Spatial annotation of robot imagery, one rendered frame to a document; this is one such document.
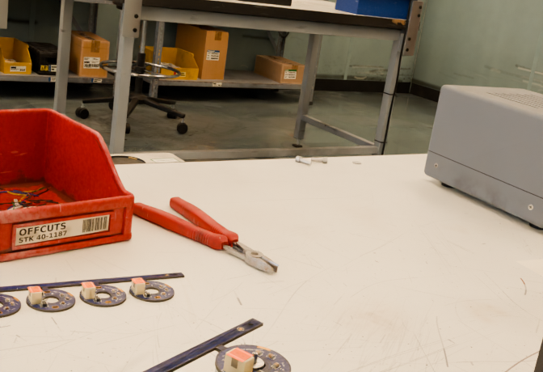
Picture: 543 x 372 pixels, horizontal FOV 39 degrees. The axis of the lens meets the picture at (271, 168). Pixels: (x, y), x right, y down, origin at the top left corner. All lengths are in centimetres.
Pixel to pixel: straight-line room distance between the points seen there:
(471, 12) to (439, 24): 32
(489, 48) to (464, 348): 558
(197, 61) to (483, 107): 420
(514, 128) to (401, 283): 23
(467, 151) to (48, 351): 46
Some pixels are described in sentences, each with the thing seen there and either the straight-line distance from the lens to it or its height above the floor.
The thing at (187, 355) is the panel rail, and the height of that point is 81.
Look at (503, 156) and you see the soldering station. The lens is 70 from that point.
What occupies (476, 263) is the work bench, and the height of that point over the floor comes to 75.
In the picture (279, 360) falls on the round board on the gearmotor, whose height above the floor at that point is 81.
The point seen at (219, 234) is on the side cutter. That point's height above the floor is 76.
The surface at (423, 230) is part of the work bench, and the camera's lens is 62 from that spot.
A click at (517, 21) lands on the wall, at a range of 586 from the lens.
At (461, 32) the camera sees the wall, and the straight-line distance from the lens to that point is 618.
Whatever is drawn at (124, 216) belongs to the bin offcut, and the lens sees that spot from 50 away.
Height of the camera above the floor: 94
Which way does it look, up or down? 15 degrees down
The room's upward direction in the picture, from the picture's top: 9 degrees clockwise
